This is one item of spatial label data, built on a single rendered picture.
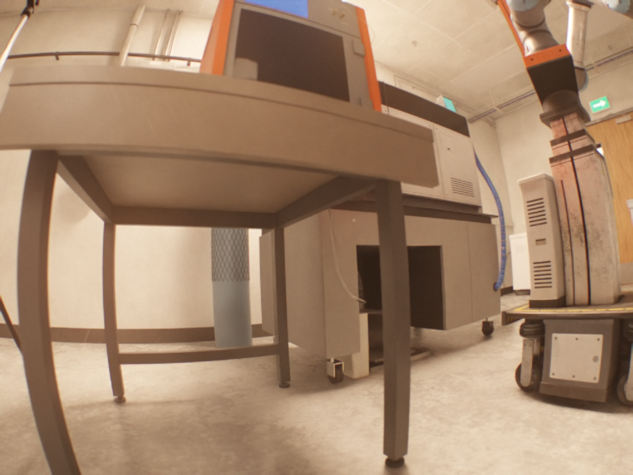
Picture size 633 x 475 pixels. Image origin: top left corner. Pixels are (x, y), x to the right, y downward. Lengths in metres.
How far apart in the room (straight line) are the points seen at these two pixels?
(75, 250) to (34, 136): 1.88
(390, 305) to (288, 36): 0.58
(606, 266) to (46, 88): 1.28
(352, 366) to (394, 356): 0.70
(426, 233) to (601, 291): 0.84
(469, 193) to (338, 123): 1.54
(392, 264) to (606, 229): 0.71
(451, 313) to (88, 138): 1.53
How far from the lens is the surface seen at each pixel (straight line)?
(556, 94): 1.20
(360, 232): 1.21
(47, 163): 0.51
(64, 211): 2.36
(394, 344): 0.61
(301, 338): 1.33
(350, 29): 0.82
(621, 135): 4.77
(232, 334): 1.87
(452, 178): 1.86
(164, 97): 0.43
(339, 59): 0.72
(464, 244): 1.70
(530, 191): 1.09
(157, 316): 2.20
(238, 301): 1.86
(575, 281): 1.08
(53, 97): 0.47
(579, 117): 1.22
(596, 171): 1.08
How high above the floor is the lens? 0.43
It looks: 7 degrees up
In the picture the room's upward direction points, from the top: 2 degrees counter-clockwise
